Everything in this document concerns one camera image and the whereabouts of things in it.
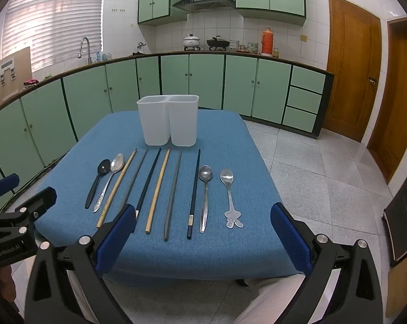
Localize orange thermos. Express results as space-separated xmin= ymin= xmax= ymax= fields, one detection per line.
xmin=261 ymin=27 xmax=274 ymax=56

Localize black chopstick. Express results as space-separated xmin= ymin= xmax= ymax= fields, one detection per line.
xmin=186 ymin=148 xmax=202 ymax=240
xmin=132 ymin=147 xmax=162 ymax=233

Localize silver spoon patterned handle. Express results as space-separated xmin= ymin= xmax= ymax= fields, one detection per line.
xmin=93 ymin=153 xmax=125 ymax=213

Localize black appliance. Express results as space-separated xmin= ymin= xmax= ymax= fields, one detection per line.
xmin=382 ymin=175 xmax=407 ymax=267

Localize white window blind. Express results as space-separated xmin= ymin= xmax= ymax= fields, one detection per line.
xmin=1 ymin=0 xmax=104 ymax=71

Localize metal kitchen faucet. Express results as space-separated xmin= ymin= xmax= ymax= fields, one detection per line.
xmin=78 ymin=37 xmax=92 ymax=65

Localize black spoon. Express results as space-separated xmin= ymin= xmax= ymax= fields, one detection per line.
xmin=85 ymin=159 xmax=111 ymax=209

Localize green base cabinets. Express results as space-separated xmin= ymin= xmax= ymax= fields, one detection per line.
xmin=0 ymin=54 xmax=335 ymax=206

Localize black range hood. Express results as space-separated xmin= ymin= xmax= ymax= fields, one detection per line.
xmin=171 ymin=0 xmax=236 ymax=13

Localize blue tablecloth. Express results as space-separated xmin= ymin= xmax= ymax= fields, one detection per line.
xmin=35 ymin=110 xmax=312 ymax=281

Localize white two-compartment utensil holder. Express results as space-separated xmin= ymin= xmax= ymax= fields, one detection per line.
xmin=136 ymin=94 xmax=200 ymax=147

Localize cardboard board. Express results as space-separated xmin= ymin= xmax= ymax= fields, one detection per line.
xmin=0 ymin=46 xmax=32 ymax=109

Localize plain silver spoon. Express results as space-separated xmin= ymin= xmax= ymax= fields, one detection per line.
xmin=198 ymin=165 xmax=213 ymax=234

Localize silver spoon figure-shaped handle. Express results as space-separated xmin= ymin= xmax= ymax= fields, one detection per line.
xmin=220 ymin=168 xmax=243 ymax=229

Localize wooden door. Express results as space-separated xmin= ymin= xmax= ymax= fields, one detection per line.
xmin=367 ymin=17 xmax=407 ymax=184
xmin=320 ymin=0 xmax=382 ymax=142

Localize white cooking pot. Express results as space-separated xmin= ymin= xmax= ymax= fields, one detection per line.
xmin=182 ymin=34 xmax=201 ymax=48

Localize green drawer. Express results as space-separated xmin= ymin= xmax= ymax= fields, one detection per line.
xmin=286 ymin=86 xmax=323 ymax=114
xmin=282 ymin=106 xmax=318 ymax=133
xmin=290 ymin=65 xmax=326 ymax=94

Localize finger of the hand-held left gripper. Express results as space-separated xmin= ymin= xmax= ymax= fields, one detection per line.
xmin=0 ymin=187 xmax=58 ymax=235
xmin=0 ymin=173 xmax=20 ymax=206

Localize black wok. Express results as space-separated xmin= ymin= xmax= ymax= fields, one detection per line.
xmin=206 ymin=36 xmax=230 ymax=49

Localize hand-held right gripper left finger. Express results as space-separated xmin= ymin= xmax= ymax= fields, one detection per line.
xmin=24 ymin=203 xmax=137 ymax=324

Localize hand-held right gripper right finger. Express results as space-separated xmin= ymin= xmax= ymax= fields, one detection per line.
xmin=270 ymin=202 xmax=384 ymax=324

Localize bamboo chopstick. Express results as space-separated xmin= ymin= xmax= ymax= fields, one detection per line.
xmin=145 ymin=148 xmax=171 ymax=234
xmin=96 ymin=148 xmax=138 ymax=229

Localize grey chopstick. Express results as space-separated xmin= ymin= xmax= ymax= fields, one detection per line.
xmin=117 ymin=150 xmax=148 ymax=218
xmin=163 ymin=150 xmax=183 ymax=242

